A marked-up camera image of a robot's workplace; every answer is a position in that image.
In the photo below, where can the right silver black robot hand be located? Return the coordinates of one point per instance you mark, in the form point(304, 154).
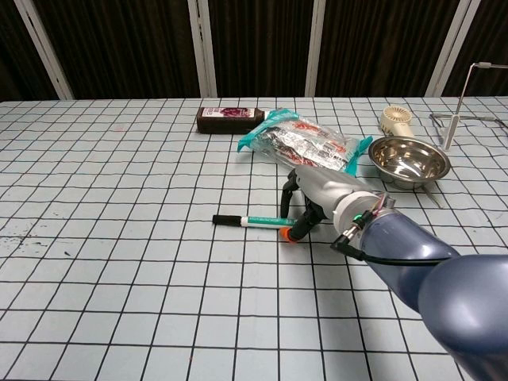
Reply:
point(329, 188)

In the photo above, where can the green white marker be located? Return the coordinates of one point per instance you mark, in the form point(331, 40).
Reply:
point(266, 222)

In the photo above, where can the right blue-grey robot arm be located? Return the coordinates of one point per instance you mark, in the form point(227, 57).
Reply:
point(456, 301)

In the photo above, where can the teal foil snack bag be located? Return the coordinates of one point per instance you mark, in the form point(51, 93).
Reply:
point(301, 139)

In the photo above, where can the stainless steel bowl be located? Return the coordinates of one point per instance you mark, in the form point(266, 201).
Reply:
point(409, 162)

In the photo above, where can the cream handheld fan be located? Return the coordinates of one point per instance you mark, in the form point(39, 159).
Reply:
point(397, 121)

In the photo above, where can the dark bottle purple label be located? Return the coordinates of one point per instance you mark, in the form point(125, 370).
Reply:
point(226, 121)

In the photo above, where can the blue checkered tablecloth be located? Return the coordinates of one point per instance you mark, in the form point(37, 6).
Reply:
point(139, 297)

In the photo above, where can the black curtain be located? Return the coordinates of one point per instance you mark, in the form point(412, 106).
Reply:
point(131, 43)

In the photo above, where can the white metal frame post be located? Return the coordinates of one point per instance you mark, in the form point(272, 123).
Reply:
point(452, 47)
point(202, 47)
point(45, 51)
point(319, 47)

